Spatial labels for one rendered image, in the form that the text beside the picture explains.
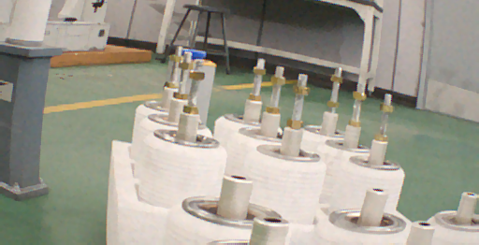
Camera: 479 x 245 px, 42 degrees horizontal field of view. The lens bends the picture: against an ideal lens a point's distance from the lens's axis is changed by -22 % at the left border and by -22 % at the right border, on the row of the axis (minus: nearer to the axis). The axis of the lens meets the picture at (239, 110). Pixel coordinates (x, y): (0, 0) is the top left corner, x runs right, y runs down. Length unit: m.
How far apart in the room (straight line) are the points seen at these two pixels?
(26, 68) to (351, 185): 0.66
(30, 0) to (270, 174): 0.65
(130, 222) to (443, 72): 5.32
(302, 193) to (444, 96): 5.19
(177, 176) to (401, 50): 5.28
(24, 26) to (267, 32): 5.05
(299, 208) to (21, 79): 0.63
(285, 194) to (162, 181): 0.14
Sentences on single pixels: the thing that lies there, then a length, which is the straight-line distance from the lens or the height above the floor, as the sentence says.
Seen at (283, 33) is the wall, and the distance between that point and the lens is 6.22.
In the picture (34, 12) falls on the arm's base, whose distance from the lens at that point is 1.32.
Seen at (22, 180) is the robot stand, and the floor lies 0.04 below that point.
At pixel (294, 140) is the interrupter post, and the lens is 0.88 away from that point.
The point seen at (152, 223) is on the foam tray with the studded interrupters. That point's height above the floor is 0.17.
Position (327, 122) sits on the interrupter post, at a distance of 1.14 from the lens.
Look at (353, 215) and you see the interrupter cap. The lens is 0.62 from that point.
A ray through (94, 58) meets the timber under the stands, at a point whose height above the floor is 0.04.
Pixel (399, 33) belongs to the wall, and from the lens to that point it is 6.05.
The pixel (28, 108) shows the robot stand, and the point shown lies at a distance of 1.32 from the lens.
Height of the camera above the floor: 0.39
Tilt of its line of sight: 7 degrees down
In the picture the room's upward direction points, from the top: 10 degrees clockwise
